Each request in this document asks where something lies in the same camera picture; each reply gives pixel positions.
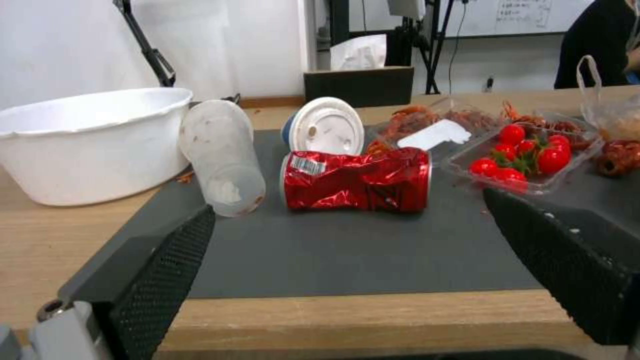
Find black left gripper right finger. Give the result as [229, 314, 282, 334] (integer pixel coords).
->
[482, 187, 640, 347]

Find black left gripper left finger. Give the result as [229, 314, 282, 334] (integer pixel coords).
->
[0, 204, 218, 360]

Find clear disposable takeout box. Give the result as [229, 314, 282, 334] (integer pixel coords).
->
[367, 95, 606, 197]

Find clear thin plastic bag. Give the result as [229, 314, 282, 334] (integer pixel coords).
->
[576, 55, 640, 142]

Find dark cardboard box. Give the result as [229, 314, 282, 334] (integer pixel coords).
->
[303, 66, 415, 109]

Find crumpled white plastic bag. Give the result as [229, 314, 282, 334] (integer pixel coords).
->
[329, 33, 389, 71]

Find large white plastic bowl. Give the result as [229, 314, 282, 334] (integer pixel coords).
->
[0, 87, 195, 207]

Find red crayfish with claws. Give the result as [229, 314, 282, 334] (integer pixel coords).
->
[502, 100, 587, 133]

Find translucent plastic cup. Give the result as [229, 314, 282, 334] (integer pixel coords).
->
[179, 99, 267, 218]

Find dark grey table mat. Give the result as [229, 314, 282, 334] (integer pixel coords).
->
[57, 129, 640, 301]

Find white paper slip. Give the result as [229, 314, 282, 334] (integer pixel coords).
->
[396, 119, 472, 150]

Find person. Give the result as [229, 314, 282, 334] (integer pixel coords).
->
[553, 0, 640, 90]

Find red crayfish shells pile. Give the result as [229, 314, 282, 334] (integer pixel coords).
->
[387, 104, 501, 137]

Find crushed red soda can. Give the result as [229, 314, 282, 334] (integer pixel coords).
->
[278, 147, 433, 213]

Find orange crayfish scraps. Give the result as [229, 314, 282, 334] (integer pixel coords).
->
[367, 139, 397, 155]

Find black tripod leg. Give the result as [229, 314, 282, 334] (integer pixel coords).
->
[112, 0, 177, 89]

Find blue paper cup white lid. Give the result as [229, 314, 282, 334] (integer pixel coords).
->
[281, 96, 365, 155]

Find white whiteboard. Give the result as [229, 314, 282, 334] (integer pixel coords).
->
[444, 0, 596, 38]

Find black equipment stand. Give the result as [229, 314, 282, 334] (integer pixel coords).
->
[387, 0, 462, 95]

